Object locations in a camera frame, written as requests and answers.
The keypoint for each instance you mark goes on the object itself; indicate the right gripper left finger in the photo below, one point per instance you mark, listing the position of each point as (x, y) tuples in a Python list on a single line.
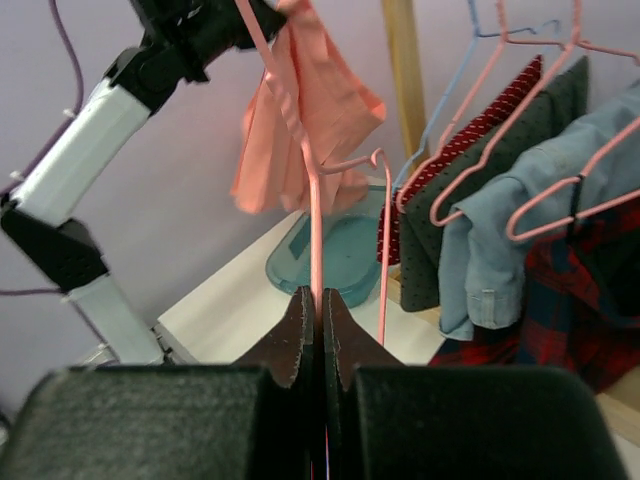
[(286, 350)]

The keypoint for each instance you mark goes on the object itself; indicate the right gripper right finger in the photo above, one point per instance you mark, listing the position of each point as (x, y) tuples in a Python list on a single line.
[(346, 344)]

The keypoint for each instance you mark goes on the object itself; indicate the pink hanger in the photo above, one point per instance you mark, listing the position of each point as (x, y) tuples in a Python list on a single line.
[(531, 120), (332, 188), (482, 78), (578, 182)]

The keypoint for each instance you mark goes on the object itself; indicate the pink skirt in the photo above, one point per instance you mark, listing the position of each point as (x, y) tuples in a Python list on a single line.
[(337, 110)]

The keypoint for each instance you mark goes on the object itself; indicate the red plaid skirt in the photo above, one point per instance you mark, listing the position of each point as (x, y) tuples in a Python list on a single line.
[(581, 310)]

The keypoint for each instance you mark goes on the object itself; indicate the red polka dot skirt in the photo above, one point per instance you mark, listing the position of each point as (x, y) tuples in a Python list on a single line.
[(494, 115)]

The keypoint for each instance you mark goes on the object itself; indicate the blue wire hanger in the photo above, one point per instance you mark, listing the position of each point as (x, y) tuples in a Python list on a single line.
[(450, 90)]

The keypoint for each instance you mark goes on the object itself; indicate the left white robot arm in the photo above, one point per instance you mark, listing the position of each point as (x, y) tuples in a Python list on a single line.
[(180, 40)]

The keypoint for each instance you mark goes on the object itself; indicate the teal plastic basin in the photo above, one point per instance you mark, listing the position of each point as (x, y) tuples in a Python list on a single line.
[(349, 251)]

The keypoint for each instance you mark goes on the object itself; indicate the wooden clothes rack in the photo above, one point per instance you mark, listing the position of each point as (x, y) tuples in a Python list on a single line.
[(621, 403)]

